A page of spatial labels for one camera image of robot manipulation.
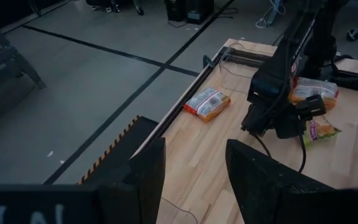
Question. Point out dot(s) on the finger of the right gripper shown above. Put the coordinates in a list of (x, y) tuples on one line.
[(287, 130), (312, 105)]

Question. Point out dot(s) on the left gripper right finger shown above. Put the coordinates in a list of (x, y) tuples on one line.
[(253, 186)]

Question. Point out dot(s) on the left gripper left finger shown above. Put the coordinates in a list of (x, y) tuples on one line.
[(135, 193)]

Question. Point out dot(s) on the green pink Maruchan ramen pack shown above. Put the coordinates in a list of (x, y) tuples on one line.
[(320, 129)]

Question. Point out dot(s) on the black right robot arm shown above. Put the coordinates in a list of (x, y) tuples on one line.
[(319, 31)]

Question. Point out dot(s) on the black hazard-striped floor mat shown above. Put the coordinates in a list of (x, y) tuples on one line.
[(126, 146)]

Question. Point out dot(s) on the clear plastic bin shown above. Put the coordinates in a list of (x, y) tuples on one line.
[(238, 67)]

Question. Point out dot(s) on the small edge clamp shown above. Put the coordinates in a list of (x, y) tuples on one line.
[(208, 61)]

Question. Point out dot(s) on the black caster wheel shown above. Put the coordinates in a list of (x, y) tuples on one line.
[(354, 35)]

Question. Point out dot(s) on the black box with bluish panel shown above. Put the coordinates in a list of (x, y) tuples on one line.
[(200, 12)]

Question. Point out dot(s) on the black equipment case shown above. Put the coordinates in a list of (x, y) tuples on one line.
[(175, 11)]

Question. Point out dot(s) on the black office chair base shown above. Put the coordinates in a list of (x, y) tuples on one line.
[(138, 9)]

